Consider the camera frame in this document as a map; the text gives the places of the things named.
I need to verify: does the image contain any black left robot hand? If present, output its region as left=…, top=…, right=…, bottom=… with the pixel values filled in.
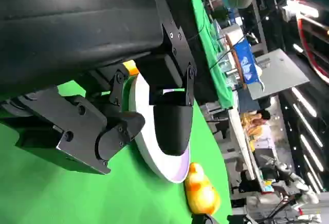
left=0, top=0, right=198, bottom=176

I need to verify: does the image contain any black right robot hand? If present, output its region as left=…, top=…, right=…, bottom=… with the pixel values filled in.
left=191, top=213, right=247, bottom=224

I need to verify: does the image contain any orange white toy bread roll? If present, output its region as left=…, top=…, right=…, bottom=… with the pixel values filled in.
left=122, top=60, right=141, bottom=77
left=184, top=162, right=221, bottom=216

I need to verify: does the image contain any white desk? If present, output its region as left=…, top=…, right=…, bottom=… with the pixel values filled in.
left=228, top=108, right=265, bottom=191

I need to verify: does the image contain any lilac plate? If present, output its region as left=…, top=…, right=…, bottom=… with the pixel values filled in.
left=122, top=73, right=191, bottom=183

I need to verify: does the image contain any silver humanoid workshop robot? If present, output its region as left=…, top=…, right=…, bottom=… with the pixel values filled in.
left=259, top=154, right=322, bottom=224

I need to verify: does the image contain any tan bag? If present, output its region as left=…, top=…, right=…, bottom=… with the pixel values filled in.
left=241, top=112, right=264, bottom=135

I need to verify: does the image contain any green table cloth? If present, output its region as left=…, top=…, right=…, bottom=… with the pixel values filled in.
left=0, top=80, right=233, bottom=224

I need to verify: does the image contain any green cloth covered desk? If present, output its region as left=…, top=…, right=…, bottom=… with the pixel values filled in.
left=187, top=0, right=234, bottom=110

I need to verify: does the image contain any blue plastic bin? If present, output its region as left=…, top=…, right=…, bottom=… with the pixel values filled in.
left=233, top=40, right=265, bottom=91

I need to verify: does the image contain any grey flat panel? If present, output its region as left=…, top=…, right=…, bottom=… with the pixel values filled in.
left=249, top=48, right=310, bottom=101

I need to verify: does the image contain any red curved frame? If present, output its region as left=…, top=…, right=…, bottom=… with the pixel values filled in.
left=290, top=0, right=329, bottom=80

